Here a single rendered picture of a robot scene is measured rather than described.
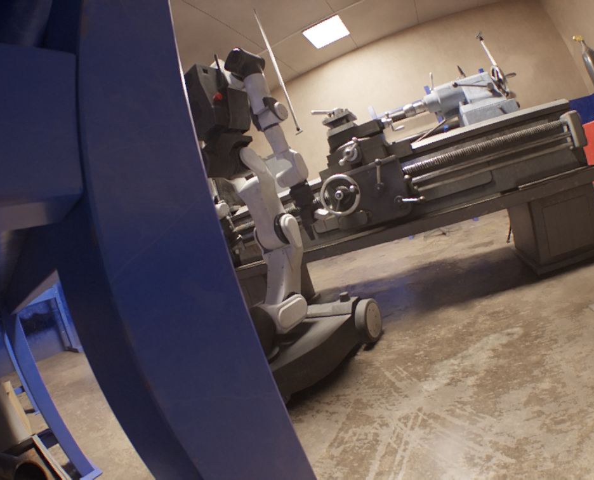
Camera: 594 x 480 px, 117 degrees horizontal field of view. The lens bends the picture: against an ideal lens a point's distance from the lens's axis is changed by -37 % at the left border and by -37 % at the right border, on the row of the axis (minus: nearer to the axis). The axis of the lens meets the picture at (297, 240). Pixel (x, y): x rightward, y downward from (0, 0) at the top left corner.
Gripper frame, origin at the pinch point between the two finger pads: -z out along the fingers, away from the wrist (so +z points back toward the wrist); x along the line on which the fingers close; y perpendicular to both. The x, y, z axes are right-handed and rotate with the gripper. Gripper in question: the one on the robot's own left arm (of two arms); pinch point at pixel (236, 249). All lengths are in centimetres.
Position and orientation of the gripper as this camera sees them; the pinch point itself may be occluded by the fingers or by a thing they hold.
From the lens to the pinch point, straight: 155.7
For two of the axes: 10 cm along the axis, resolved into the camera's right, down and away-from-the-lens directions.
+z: -3.7, -8.5, -3.7
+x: 4.8, -5.2, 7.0
